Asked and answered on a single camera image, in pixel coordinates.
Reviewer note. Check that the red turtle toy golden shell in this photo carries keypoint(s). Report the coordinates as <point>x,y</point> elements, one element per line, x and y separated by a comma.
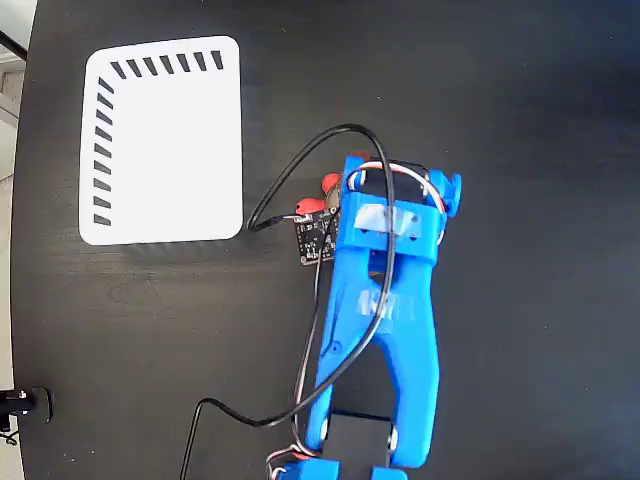
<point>312,206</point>

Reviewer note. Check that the black camera circuit board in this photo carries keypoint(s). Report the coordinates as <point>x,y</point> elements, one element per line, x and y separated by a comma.
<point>315,240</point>

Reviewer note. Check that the black slanted bar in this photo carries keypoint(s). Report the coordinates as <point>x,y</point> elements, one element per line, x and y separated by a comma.
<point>12,44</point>

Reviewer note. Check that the black table clamp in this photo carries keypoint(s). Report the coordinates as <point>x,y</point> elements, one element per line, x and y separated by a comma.
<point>30,402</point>

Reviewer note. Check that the white slotted tray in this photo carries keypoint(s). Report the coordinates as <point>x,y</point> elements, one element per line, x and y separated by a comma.
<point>170,150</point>

